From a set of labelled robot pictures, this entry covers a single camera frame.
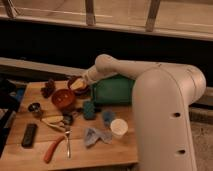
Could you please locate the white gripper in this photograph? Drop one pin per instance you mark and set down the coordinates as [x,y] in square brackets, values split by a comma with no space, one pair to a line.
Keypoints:
[79,83]

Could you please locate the small metal cup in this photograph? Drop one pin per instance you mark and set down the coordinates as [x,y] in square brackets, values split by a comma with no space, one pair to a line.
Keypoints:
[35,109]

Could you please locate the purple bowl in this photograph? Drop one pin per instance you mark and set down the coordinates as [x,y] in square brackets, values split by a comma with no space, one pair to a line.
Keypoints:
[79,91]

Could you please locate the small dark object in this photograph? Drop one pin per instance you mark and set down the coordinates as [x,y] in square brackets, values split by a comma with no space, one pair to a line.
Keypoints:
[68,119]

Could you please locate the dark grape bunch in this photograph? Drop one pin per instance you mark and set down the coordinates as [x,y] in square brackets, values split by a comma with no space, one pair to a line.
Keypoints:
[48,89]

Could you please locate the white paper cup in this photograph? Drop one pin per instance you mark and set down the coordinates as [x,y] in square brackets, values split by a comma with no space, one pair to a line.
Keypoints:
[119,128]

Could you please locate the blue small cup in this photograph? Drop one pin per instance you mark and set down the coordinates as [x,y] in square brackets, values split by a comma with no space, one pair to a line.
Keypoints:
[108,117]

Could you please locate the red-brown bowl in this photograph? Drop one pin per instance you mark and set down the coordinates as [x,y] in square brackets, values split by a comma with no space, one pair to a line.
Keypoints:
[63,99]

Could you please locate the teal sponge block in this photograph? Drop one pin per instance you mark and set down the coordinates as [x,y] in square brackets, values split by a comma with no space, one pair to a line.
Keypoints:
[88,110]

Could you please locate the dark equipment at left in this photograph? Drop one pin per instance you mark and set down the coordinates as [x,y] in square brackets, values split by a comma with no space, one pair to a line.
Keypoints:
[10,98]

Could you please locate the yellow banana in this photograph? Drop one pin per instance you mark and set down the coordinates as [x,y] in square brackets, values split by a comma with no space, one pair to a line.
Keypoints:
[52,119]

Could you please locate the blue crumpled cloth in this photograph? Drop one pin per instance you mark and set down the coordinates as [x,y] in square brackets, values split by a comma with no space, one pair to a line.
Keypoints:
[92,135]

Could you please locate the orange handled tool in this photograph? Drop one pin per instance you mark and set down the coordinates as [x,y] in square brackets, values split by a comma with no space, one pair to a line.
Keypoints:
[50,151]

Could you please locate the metal spoon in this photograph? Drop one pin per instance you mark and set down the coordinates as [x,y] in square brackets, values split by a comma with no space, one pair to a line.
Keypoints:
[67,134]

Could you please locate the wooden cutting board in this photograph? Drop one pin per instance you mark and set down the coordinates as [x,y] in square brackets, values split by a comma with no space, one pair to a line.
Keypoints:
[16,158]

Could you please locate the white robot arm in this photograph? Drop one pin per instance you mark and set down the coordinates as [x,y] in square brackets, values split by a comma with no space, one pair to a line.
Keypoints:
[161,96]

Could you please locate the green plastic tray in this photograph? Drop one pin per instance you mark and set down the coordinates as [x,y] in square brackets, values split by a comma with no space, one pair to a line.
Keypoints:
[116,90]

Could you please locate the black remote control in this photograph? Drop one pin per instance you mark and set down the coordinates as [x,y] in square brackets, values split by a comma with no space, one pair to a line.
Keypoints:
[29,135]

